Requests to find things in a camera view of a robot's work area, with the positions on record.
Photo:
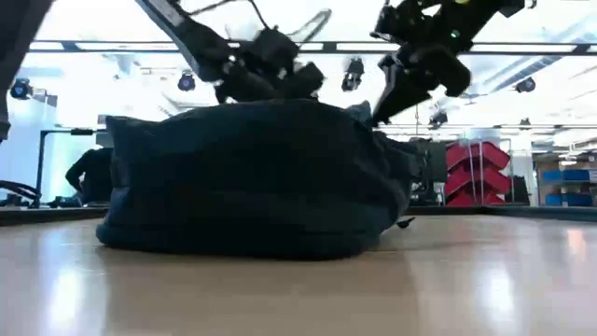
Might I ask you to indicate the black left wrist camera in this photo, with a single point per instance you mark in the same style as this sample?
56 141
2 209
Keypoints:
275 44

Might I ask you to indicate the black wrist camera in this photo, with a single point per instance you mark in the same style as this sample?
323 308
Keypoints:
275 44
389 23

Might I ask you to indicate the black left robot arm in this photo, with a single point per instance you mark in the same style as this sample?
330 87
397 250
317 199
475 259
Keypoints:
186 32

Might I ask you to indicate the person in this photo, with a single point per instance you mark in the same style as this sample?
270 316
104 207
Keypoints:
93 175

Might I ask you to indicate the black monitor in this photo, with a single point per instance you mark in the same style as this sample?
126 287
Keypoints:
434 170

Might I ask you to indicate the navy blue backpack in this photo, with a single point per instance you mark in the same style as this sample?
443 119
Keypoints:
252 182

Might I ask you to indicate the blue shelf bins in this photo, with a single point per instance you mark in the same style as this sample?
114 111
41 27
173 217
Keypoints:
571 186

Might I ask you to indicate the red stacked bins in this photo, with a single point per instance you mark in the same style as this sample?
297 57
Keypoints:
476 172

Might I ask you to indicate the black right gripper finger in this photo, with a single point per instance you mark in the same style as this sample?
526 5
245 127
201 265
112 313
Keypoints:
396 100

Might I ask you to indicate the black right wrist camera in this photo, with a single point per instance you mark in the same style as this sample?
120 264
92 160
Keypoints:
389 23

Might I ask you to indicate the black round ceiling fixture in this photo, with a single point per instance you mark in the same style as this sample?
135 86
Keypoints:
526 85
20 88
438 119
186 82
353 74

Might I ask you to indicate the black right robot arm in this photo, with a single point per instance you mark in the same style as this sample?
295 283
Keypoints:
476 18

